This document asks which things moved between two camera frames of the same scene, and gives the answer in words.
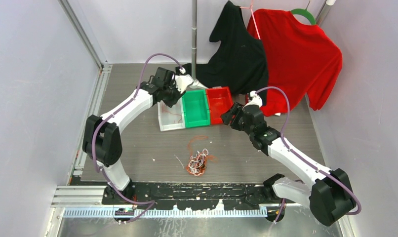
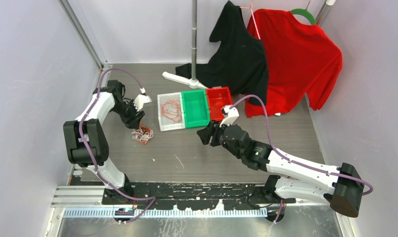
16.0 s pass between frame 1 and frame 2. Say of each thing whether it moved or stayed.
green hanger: stayed
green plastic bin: stayed
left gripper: moved
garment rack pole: stayed
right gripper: moved
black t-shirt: stayed
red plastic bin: stayed
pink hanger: stayed
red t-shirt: stayed
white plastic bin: stayed
